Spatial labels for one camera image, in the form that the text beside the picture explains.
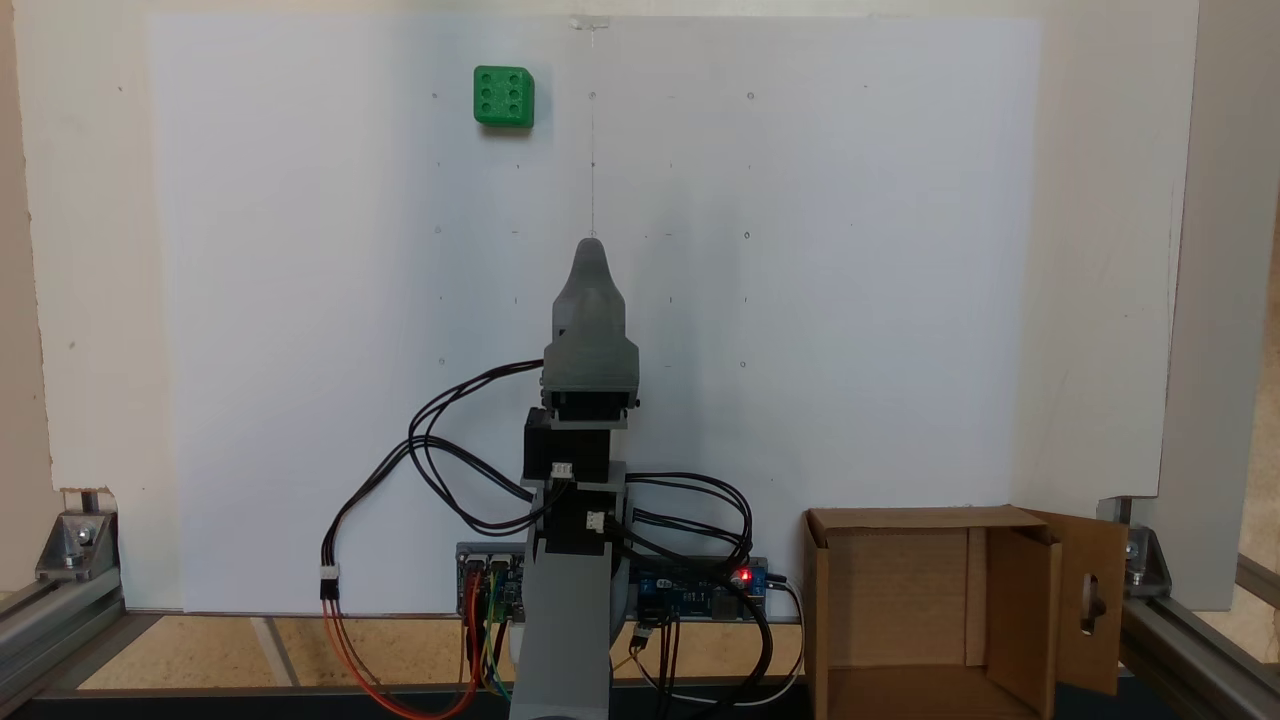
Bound aluminium frame post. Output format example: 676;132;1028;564
1160;0;1280;613
0;0;59;593

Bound black cable with white connector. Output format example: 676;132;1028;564
320;440;536;601

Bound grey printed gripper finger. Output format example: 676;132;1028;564
553;237;628;341

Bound grey circuit board tray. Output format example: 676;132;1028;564
457;543;769;623

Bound green die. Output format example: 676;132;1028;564
473;65;536;130

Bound coloured jumper wires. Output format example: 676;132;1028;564
480;570;516;703

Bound blue power board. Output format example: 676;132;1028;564
635;560;769;621

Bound open cardboard box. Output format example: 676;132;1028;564
803;505;1129;720

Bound orange and red wires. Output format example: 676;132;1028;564
322;575;488;720

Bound black base cable bundle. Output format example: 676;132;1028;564
620;472;758;573

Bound aluminium frame rail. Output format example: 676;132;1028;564
0;575;128;711
1118;590;1280;720

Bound aluminium corner bracket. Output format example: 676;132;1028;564
35;510;121;583
1122;525;1173;598

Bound blue motor driver board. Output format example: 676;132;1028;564
460;555;526;621

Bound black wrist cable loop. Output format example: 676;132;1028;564
408;360;548;533

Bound white paper sheet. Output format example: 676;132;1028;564
145;15;1041;616

